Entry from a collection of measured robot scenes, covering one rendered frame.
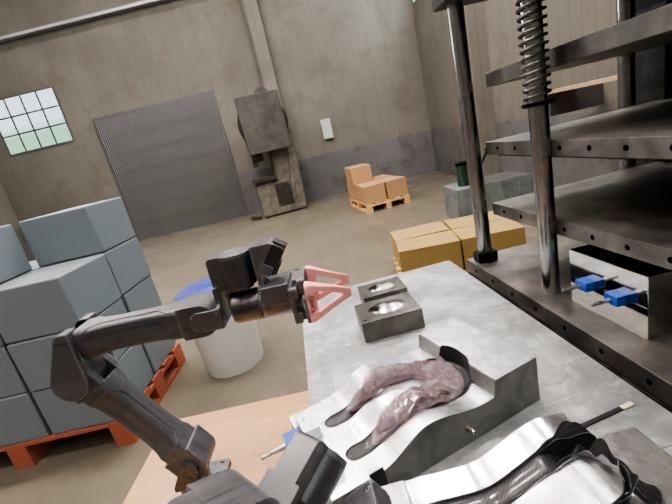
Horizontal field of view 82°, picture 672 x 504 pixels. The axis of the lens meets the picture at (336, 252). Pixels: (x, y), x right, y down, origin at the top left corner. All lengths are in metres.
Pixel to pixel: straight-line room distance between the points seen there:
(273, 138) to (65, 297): 7.03
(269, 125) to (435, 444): 8.46
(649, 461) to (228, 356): 2.48
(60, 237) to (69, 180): 9.44
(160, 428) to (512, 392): 0.70
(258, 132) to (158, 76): 3.33
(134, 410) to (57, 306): 1.75
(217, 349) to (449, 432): 2.22
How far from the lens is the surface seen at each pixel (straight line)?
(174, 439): 0.85
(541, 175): 1.35
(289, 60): 10.62
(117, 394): 0.83
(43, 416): 2.99
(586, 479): 0.69
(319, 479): 0.48
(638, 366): 1.18
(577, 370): 1.10
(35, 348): 2.72
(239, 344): 2.88
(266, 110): 9.01
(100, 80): 11.82
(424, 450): 0.84
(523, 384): 0.95
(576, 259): 1.36
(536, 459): 0.72
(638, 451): 0.85
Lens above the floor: 1.44
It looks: 16 degrees down
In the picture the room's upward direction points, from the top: 13 degrees counter-clockwise
